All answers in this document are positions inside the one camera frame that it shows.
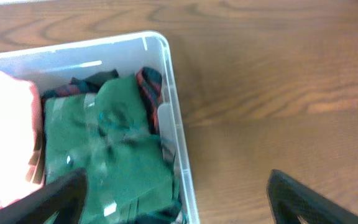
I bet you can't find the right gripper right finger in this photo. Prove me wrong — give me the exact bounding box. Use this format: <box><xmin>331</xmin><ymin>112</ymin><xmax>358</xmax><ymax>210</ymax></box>
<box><xmin>267</xmin><ymin>169</ymin><xmax>358</xmax><ymax>224</ymax></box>

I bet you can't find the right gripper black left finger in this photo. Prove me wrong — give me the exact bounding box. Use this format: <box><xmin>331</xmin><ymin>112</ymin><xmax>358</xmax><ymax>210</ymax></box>
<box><xmin>0</xmin><ymin>168</ymin><xmax>88</xmax><ymax>224</ymax></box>

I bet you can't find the dark green garment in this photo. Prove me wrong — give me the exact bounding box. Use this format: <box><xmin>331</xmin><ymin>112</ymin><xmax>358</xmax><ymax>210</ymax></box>
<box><xmin>44</xmin><ymin>76</ymin><xmax>178</xmax><ymax>223</ymax></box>

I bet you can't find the salmon pink garment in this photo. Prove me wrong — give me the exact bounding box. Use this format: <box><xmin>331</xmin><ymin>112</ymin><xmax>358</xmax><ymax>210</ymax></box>
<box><xmin>0</xmin><ymin>71</ymin><xmax>43</xmax><ymax>208</ymax></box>

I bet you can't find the black garment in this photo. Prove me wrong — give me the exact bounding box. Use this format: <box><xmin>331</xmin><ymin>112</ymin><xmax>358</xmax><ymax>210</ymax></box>
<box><xmin>85</xmin><ymin>69</ymin><xmax>119</xmax><ymax>88</ymax></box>

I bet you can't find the red navy plaid shirt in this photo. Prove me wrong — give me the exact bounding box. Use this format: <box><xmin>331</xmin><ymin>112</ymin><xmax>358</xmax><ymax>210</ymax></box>
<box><xmin>41</xmin><ymin>67</ymin><xmax>162</xmax><ymax>134</ymax></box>

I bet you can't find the clear plastic storage bin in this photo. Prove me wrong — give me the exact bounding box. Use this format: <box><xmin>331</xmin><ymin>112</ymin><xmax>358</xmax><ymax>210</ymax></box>
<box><xmin>0</xmin><ymin>30</ymin><xmax>200</xmax><ymax>224</ymax></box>

